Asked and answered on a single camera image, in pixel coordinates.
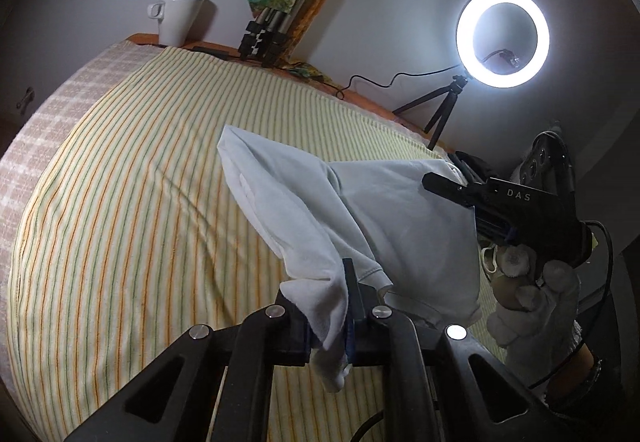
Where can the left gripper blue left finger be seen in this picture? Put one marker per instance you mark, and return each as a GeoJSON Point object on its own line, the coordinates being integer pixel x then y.
{"type": "Point", "coordinates": [355, 315]}

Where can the left gripper right finger side view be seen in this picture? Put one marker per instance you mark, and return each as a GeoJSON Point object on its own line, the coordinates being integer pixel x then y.
{"type": "Point", "coordinates": [447, 189]}

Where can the white t-shirt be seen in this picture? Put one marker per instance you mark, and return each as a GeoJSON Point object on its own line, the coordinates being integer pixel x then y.
{"type": "Point", "coordinates": [418, 251]}

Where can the right hand white glove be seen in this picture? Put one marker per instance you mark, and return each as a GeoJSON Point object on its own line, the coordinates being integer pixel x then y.
{"type": "Point", "coordinates": [538, 328]}

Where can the black garment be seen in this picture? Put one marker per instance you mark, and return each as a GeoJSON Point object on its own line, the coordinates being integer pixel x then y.
{"type": "Point", "coordinates": [474, 169]}

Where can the small black tripod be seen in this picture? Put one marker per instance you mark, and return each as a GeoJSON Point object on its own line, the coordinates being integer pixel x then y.
{"type": "Point", "coordinates": [437, 123]}

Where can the folded silver black tripod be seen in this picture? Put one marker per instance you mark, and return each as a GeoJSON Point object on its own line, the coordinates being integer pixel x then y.
{"type": "Point", "coordinates": [280, 22]}

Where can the yellow striped bed cover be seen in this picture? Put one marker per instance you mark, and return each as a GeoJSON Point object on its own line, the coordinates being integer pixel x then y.
{"type": "Point", "coordinates": [117, 253]}

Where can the orange patterned bed sheet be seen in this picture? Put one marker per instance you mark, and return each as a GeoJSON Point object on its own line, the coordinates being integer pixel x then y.
{"type": "Point", "coordinates": [178, 103]}

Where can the white mug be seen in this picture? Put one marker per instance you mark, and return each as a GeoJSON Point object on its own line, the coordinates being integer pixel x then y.
{"type": "Point", "coordinates": [174, 19]}

